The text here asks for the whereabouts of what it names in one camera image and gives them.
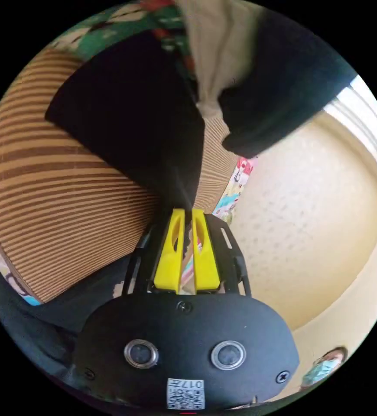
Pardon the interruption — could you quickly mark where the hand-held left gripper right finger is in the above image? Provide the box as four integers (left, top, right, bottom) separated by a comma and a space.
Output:
192, 208, 222, 294

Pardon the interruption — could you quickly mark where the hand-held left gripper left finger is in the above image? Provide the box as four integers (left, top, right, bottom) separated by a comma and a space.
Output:
153, 208, 186, 291

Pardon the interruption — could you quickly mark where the black long sleeve shirt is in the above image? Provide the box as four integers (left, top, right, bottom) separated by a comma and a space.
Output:
44, 31, 206, 211

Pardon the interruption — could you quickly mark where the bed with striped woven mat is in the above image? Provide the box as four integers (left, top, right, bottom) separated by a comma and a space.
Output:
0, 0, 258, 307

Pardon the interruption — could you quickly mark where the window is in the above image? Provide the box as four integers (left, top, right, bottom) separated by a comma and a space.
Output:
324, 75, 377, 199

